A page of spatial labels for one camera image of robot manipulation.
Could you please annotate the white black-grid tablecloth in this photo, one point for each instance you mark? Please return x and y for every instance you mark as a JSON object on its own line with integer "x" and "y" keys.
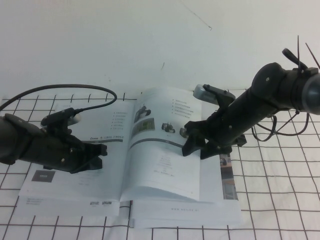
{"x": 275, "y": 187}

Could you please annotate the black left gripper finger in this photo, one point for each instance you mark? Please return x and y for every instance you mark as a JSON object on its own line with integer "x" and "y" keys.
{"x": 96, "y": 150}
{"x": 92, "y": 165}

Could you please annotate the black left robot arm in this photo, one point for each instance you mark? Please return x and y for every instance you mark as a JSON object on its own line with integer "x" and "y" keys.
{"x": 12, "y": 140}

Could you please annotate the black zip tie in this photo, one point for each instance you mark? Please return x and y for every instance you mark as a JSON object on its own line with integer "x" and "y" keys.
{"x": 312, "y": 53}
{"x": 298, "y": 50}

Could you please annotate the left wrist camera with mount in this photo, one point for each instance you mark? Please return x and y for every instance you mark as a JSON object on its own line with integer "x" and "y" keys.
{"x": 57, "y": 116}

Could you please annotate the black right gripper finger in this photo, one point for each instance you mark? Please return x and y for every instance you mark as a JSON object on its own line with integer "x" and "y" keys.
{"x": 192, "y": 142}
{"x": 212, "y": 151}

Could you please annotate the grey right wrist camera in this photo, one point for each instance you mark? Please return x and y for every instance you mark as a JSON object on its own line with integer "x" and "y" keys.
{"x": 203, "y": 92}

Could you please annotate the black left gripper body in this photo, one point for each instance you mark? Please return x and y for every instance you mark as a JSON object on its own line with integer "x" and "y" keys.
{"x": 55, "y": 150}

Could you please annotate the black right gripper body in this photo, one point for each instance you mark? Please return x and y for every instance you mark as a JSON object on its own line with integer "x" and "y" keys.
{"x": 230, "y": 125}

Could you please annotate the white product catalog book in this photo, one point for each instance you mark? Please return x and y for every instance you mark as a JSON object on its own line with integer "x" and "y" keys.
{"x": 150, "y": 172}

